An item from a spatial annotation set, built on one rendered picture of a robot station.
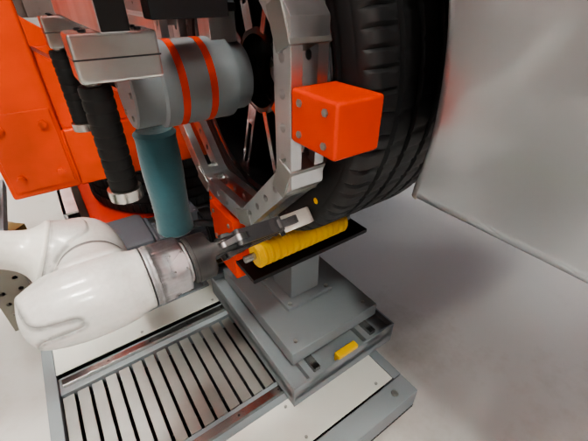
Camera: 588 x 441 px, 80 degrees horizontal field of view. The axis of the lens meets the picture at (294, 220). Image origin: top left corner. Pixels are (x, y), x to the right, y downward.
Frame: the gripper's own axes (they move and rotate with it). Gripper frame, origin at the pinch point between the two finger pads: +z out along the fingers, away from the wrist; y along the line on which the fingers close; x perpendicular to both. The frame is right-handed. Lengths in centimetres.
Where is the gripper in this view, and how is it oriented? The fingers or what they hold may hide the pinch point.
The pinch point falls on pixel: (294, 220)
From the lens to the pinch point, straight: 63.4
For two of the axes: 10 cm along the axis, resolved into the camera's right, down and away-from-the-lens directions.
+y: 4.1, -2.7, -8.7
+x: -4.1, -9.1, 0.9
